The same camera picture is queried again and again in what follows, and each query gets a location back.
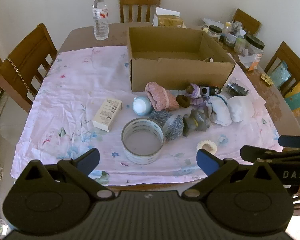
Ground purple crochet flower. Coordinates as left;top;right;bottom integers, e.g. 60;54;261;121
186;83;206;106

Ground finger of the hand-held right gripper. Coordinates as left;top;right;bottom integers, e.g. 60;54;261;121
240;145;300;166
278;135;300;149

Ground grey knitted sleeve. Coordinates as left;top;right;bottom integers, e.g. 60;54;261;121
149;110;184;141

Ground gold chain strap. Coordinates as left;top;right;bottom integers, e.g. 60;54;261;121
4;57;32;96

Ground wooden slatted chair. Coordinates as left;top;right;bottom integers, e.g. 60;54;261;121
119;0;162;23

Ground wooden chair with chain strap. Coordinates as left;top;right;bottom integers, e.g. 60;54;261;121
0;23;58;107

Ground yellow and teal bag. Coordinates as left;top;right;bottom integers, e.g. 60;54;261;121
284;68;300;126

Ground bag of small bottles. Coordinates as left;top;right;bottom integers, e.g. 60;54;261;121
221;21;248;50

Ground orange packet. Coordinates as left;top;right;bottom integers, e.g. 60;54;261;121
247;54;260;71

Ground small beige printed box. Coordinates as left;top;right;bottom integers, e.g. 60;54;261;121
92;98;123;132

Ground small jar with black lid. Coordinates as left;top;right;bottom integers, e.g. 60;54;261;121
207;25;223;42

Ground pink floral cloth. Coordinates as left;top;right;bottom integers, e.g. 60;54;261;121
10;45;283;187

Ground white and blue ball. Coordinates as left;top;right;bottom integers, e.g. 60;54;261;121
132;96;152;116

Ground white plastic container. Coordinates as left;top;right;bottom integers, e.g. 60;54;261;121
227;96;256;123

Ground yellow tissue box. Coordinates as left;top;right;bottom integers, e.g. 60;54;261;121
153;7;185;28

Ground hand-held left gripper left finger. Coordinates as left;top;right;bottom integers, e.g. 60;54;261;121
16;148;116;202

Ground white cloth with blue trim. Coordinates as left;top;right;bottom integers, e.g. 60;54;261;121
207;94;232;127

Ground clear tape roll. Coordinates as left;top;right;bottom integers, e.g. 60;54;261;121
121;117;164;165

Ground large jar with black lid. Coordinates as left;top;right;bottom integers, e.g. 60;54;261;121
243;35;265;64

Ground brown scrunchie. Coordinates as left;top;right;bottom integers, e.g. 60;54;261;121
176;95;191;108

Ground cardboard box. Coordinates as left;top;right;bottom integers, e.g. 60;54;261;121
127;26;236;93

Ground wooden chair with bags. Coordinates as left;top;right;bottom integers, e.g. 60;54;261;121
264;42;300;98

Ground wooden desktop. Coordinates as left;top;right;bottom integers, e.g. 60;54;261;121
39;22;300;191

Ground white ruffled scrunchie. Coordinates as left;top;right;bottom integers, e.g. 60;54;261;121
197;140;217;155

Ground clear water bottle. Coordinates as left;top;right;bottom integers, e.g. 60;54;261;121
92;0;110;40

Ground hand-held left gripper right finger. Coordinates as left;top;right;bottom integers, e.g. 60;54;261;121
182;148;281;201

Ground grey green rolled sock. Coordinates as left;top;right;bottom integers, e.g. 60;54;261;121
182;108;211;137

